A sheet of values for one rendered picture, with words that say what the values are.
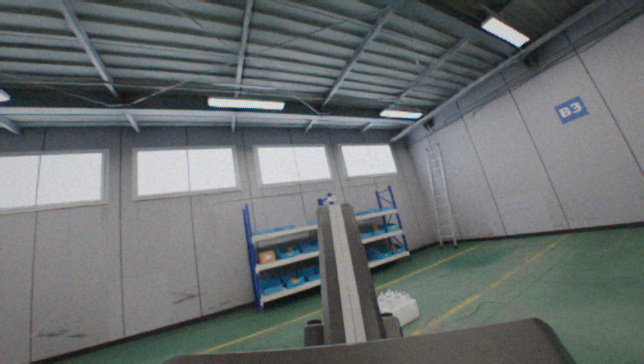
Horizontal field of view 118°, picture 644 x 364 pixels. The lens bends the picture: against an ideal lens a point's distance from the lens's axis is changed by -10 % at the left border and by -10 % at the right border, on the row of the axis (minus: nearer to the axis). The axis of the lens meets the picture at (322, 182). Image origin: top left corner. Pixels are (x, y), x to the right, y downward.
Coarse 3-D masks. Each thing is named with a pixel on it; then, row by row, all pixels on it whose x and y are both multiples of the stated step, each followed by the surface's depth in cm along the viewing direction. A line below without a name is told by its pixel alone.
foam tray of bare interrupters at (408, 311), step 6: (414, 300) 238; (402, 306) 228; (408, 306) 232; (414, 306) 235; (396, 312) 223; (402, 312) 226; (408, 312) 229; (414, 312) 233; (402, 318) 224; (408, 318) 227; (414, 318) 231; (402, 324) 222
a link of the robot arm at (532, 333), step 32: (512, 320) 5; (224, 352) 5; (256, 352) 5; (288, 352) 5; (320, 352) 5; (352, 352) 5; (384, 352) 5; (416, 352) 5; (448, 352) 5; (480, 352) 5; (512, 352) 5; (544, 352) 5
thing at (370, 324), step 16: (336, 208) 10; (352, 208) 11; (352, 224) 10; (352, 240) 9; (352, 256) 8; (352, 272) 8; (368, 272) 8; (352, 288) 7; (368, 288) 7; (352, 304) 7; (368, 304) 7; (368, 320) 6; (384, 320) 7; (368, 336) 6; (384, 336) 6; (400, 336) 7
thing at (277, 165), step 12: (264, 156) 530; (276, 156) 543; (288, 156) 556; (300, 156) 571; (312, 156) 586; (324, 156) 602; (264, 168) 521; (276, 168) 534; (288, 168) 547; (300, 168) 560; (312, 168) 575; (324, 168) 590; (264, 180) 512; (276, 180) 524; (288, 180) 537; (300, 180) 551; (312, 180) 565
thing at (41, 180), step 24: (0, 168) 327; (24, 168) 340; (48, 168) 355; (72, 168) 369; (96, 168) 385; (0, 192) 319; (24, 192) 332; (48, 192) 346; (72, 192) 360; (96, 192) 375
